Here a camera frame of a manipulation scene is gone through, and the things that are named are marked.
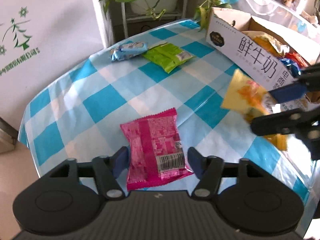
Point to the blue checkered tablecloth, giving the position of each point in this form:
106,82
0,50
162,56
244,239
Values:
100,92

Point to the white box with green logo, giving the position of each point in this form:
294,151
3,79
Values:
37,42

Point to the red snack packet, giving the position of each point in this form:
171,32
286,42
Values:
296,58

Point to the blue foil snack packet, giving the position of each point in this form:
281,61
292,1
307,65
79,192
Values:
287,65

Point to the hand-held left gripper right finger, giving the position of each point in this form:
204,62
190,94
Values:
194,160

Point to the cardboard box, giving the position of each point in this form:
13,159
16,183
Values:
250,50

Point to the green snack packet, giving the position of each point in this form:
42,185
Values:
167,56

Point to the light blue snack packet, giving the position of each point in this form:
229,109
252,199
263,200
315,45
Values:
130,50

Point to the pink snack packet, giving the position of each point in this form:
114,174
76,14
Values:
150,150

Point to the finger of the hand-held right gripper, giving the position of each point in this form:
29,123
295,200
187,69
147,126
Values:
287,92
275,123

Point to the glass top table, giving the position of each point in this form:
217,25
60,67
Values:
262,2

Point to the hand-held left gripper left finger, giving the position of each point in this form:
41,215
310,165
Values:
121,160

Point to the yellow snack packet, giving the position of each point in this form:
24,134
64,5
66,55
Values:
245,95

